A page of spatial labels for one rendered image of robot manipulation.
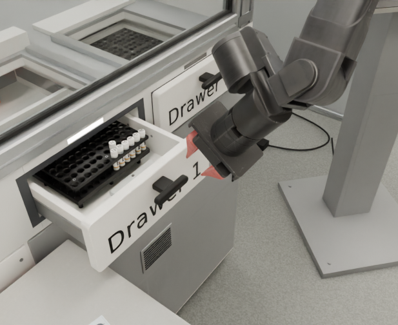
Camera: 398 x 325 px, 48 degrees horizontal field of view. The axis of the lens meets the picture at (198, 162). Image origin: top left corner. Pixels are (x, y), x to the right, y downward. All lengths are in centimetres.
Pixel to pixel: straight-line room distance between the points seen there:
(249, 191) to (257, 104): 150
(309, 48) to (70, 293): 53
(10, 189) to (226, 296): 107
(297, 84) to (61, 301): 51
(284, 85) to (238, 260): 131
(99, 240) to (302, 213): 133
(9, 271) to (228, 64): 52
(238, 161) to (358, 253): 126
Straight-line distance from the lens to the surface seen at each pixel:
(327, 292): 174
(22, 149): 73
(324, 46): 51
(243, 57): 56
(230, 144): 59
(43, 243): 86
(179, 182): 71
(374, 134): 168
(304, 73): 50
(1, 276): 84
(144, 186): 70
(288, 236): 186
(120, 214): 69
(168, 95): 92
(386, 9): 129
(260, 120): 54
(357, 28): 52
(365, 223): 194
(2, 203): 76
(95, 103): 79
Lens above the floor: 140
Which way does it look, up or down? 41 degrees down
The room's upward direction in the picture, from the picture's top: straight up
